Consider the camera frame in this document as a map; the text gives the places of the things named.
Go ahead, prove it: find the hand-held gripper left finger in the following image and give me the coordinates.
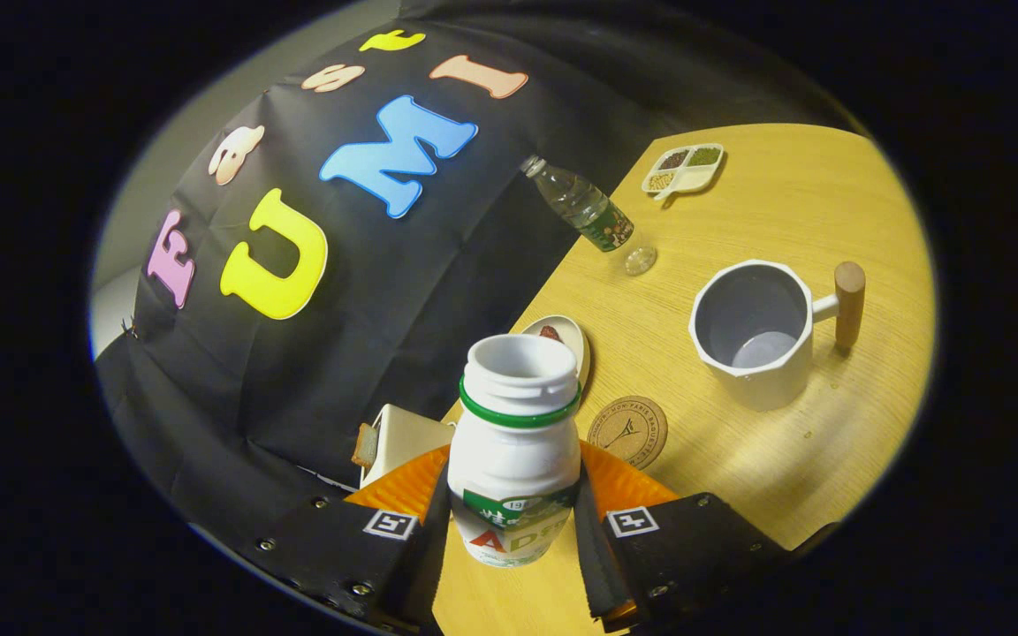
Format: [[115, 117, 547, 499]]
[[244, 442, 455, 632]]

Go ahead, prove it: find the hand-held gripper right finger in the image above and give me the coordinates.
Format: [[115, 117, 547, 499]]
[[573, 440, 788, 632]]

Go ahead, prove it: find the round cork coaster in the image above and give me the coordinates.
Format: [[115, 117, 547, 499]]
[[587, 396, 669, 470]]

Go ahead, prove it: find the white cup wooden handle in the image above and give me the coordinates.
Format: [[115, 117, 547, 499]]
[[688, 259, 867, 413]]

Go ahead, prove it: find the white juice bottle green ring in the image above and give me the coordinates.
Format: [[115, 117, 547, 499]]
[[447, 333, 583, 568]]

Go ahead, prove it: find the clear water bottle green label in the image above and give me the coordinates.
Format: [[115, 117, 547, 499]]
[[520, 155, 636, 254]]

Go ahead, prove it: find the toast slice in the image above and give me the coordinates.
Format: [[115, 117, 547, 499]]
[[351, 422, 379, 469]]

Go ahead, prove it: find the white toaster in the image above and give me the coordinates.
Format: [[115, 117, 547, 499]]
[[359, 404, 457, 489]]

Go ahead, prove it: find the white round plate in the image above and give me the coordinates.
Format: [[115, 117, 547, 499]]
[[520, 314, 591, 398]]

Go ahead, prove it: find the wooden table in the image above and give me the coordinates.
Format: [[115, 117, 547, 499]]
[[432, 123, 936, 636]]

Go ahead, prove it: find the white divided dish with beans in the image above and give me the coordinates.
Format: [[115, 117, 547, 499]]
[[641, 143, 726, 201]]

